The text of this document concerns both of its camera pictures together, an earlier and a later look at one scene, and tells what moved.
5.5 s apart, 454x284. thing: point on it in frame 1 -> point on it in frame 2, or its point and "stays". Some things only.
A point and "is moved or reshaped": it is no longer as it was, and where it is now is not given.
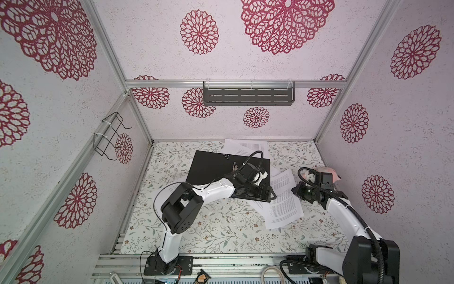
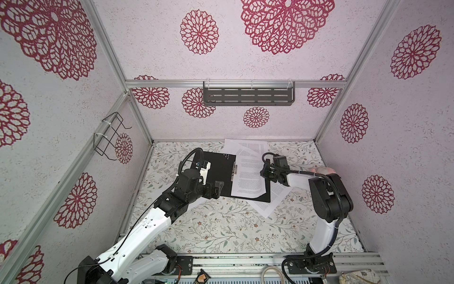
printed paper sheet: x=286 y=207 is moved or reshaped
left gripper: x=260 y=195 -> x=216 y=190
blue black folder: x=207 y=167 stays
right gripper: x=298 y=191 -> x=264 y=170
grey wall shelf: x=248 y=93 stays
